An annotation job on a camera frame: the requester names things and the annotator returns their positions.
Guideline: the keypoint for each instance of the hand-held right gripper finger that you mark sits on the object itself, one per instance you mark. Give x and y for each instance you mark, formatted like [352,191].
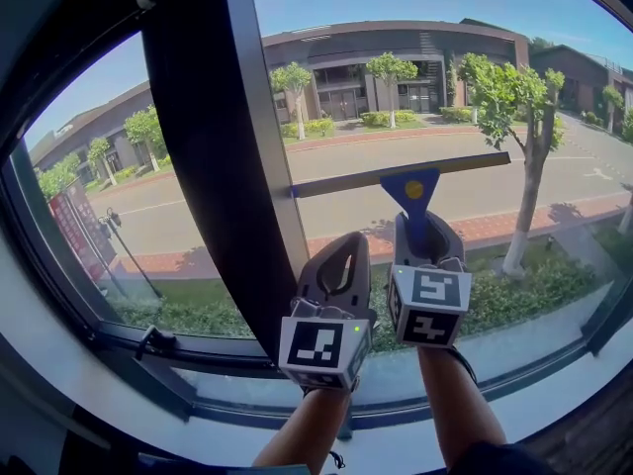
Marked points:
[403,243]
[447,240]

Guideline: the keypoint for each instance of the dark red sign board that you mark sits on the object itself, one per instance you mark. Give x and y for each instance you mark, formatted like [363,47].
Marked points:
[81,225]

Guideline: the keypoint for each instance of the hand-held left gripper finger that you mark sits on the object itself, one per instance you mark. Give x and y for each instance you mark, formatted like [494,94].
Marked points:
[360,280]
[306,280]

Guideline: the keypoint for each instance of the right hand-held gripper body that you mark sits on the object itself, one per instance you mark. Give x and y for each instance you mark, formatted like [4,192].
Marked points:
[430,305]

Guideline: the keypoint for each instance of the window with dark frame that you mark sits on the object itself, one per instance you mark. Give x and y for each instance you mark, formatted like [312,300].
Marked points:
[212,141]

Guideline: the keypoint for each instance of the green hedge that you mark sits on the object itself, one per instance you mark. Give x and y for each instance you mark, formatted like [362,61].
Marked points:
[519,295]

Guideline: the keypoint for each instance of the white window sill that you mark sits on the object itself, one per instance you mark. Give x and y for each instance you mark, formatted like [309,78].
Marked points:
[544,404]

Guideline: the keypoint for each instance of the person's black sleeve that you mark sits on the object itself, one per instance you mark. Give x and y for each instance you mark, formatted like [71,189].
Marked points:
[504,458]

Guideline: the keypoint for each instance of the wide side window pane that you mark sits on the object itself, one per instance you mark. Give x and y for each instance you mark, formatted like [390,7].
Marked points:
[109,87]

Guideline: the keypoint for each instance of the person's right forearm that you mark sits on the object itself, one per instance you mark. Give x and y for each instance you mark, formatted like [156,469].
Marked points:
[455,404]

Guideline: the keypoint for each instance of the blue squeegee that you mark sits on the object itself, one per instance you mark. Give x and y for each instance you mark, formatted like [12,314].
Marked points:
[413,191]

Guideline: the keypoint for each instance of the small brown building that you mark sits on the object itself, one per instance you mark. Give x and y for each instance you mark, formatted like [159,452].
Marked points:
[578,77]

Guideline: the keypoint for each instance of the dark brown building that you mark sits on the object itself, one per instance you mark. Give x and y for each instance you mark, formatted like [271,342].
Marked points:
[346,47]

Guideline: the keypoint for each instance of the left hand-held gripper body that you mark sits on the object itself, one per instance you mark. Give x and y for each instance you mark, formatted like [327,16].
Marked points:
[316,349]

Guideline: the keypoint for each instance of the black lamp post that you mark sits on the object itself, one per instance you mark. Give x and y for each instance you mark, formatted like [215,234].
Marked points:
[123,245]

